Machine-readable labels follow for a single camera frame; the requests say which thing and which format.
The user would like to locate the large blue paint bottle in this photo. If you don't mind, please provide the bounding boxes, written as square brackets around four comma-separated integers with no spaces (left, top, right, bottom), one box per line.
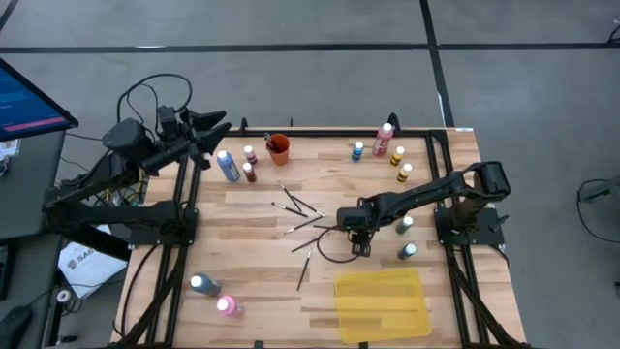
[215,149,242,184]

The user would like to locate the orange plastic cup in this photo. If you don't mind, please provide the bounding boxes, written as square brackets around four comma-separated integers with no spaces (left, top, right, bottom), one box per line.
[264,133,291,168]

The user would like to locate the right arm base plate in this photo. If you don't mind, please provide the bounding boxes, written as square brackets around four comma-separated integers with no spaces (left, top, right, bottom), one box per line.
[433,206,506,247]

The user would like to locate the black aluminium table frame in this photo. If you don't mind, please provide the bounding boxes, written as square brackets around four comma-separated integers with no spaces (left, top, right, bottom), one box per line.
[109,126,532,349]

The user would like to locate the large coral paint bottle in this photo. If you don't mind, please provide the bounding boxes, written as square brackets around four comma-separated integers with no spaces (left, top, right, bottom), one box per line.
[371,121,395,158]

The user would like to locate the black computer mouse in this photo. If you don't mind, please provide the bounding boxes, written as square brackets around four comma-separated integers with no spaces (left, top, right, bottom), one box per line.
[0,304,34,349]

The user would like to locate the yellow cable bundle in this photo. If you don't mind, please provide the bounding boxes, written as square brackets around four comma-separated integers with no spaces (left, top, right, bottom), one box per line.
[96,167,149,207]

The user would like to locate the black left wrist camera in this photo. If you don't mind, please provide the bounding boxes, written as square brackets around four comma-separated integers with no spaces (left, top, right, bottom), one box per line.
[155,104,179,143]

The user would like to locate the large pink paint bottle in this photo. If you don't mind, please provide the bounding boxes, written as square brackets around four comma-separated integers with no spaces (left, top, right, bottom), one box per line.
[215,295,247,320]

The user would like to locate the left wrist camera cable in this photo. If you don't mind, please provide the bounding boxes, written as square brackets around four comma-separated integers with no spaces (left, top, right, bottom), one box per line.
[115,73,194,132]

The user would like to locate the grey desk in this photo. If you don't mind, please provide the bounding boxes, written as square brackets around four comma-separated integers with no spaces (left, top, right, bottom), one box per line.
[0,129,68,242]

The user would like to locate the black power cable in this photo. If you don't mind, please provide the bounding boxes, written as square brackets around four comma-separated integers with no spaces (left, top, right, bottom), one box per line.
[118,244,162,339]

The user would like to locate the white paper note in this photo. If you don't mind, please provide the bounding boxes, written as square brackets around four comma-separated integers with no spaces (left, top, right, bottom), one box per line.
[0,139,21,162]

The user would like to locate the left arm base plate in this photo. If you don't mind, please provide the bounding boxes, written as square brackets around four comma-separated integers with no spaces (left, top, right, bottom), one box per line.
[126,206,200,247]

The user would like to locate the large dark teal paint bottle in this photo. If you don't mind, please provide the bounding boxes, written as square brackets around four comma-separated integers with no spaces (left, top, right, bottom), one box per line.
[189,273,223,298]

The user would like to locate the black desk beam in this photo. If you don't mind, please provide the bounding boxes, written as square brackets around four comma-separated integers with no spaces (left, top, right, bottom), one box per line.
[46,212,133,263]

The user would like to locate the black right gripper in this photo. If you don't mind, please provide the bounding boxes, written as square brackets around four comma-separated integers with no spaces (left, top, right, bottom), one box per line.
[336,198,384,258]

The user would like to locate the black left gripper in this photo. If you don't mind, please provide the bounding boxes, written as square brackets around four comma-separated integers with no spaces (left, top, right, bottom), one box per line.
[162,108,233,171]

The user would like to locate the grey stand leg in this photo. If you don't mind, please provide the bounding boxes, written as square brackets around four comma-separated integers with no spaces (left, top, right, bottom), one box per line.
[578,174,620,204]

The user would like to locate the yellow translucent plastic tray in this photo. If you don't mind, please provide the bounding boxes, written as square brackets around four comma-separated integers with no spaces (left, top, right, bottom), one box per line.
[333,267,432,345]

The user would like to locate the white printed paper sheet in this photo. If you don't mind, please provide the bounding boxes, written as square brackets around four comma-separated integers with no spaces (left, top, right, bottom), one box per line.
[57,223,129,301]

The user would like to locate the computer monitor blue screen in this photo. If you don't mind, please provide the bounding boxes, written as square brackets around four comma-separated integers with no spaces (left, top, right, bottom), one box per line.
[0,56,79,143]

